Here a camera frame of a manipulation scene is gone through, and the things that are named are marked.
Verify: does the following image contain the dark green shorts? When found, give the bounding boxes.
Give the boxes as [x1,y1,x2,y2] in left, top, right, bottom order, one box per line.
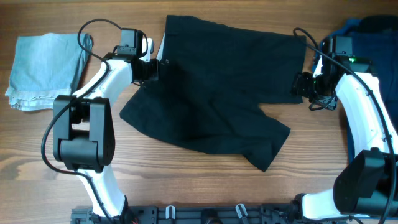
[120,15,306,171]

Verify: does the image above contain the folded light blue jeans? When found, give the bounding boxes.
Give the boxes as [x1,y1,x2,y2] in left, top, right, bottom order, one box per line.
[5,33,93,111]

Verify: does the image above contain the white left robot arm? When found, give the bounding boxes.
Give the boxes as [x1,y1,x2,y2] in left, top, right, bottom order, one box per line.
[53,53,159,223]

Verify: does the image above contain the blue clothes pile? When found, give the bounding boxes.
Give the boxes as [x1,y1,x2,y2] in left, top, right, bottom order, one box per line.
[318,16,397,159]

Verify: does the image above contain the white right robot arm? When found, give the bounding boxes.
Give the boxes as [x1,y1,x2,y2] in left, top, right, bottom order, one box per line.
[292,55,397,222]

